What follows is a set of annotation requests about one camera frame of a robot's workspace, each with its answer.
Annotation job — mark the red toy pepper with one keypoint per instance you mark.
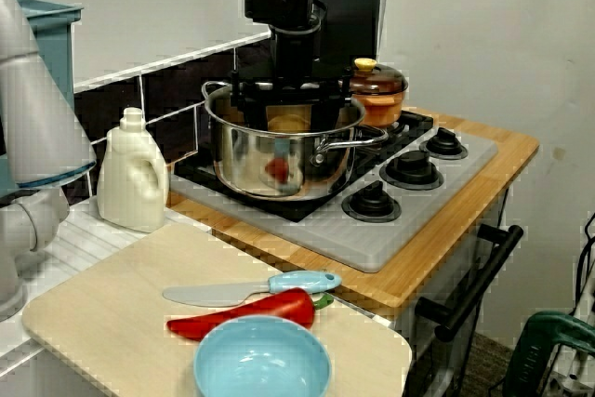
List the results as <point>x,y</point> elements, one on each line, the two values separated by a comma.
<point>269,311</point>

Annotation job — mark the grey stove top plate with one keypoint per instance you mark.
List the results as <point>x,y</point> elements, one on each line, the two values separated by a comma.
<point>362,243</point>

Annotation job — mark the stainless steel pot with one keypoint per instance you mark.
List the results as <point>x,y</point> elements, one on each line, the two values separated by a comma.
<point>246,169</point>

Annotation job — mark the light wooden cutting board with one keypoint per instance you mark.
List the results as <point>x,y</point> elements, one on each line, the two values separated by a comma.
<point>116,313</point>

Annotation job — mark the green power drill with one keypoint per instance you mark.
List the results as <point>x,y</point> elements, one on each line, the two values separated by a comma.
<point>548,336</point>

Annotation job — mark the black burner grate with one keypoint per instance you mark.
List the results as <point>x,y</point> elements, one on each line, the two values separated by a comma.
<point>190,174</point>
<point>413,125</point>

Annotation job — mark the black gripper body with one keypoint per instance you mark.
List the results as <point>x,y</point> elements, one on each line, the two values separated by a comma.
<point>295,62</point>

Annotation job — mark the tan toy potato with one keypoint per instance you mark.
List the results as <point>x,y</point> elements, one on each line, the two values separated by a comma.
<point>288,123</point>

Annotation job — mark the brown lid with yellow knob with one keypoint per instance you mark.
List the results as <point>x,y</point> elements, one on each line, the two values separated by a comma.
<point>381,78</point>

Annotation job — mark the white detergent bottle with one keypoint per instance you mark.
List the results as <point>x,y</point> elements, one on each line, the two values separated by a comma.
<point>130,183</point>

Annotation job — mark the black stove knob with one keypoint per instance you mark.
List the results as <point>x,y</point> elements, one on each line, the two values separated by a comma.
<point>372,204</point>
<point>444,143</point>
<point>411,171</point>

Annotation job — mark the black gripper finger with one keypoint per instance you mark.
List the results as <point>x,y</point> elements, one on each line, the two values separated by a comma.
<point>256,115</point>
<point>324,113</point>

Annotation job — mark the orange toy pot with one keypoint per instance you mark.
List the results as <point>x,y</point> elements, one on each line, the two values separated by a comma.
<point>381,111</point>

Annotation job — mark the white panel board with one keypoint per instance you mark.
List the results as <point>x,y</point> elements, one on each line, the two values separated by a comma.
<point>488,90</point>

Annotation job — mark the white toy kitchen cabinet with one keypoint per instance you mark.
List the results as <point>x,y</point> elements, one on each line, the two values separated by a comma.
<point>465,360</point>

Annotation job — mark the light blue bowl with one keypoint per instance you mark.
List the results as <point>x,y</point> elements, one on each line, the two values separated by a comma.
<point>260,364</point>

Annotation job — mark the dark tile backsplash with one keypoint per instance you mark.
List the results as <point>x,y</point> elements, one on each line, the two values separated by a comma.
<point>176,90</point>

